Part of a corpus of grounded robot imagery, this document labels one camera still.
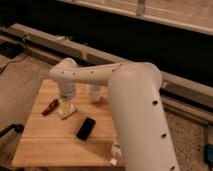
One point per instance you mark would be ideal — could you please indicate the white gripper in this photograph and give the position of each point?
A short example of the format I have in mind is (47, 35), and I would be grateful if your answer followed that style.
(66, 93)

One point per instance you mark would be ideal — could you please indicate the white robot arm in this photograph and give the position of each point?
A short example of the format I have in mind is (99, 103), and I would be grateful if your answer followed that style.
(136, 106)

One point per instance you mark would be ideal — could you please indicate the white sponge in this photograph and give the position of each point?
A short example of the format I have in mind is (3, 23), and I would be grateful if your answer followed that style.
(65, 116)

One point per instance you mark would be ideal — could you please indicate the red brown marker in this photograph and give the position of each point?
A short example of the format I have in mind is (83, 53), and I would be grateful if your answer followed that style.
(54, 104)

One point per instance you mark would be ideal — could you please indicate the white cup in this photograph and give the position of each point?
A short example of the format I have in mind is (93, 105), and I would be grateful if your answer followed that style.
(94, 92)

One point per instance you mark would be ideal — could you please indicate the wooden board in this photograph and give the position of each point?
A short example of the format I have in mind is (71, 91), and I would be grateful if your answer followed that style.
(48, 141)

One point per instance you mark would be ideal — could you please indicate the white squeeze tube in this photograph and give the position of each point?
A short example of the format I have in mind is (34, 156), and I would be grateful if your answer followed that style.
(116, 152)

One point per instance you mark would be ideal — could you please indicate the black device on floor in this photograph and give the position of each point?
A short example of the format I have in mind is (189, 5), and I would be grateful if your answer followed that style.
(10, 50)

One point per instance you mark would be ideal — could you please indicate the blue object at right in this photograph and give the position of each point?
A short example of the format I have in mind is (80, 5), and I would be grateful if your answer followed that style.
(208, 153)

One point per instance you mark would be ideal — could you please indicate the black clamp handle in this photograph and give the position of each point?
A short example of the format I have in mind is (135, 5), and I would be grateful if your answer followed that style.
(18, 128)

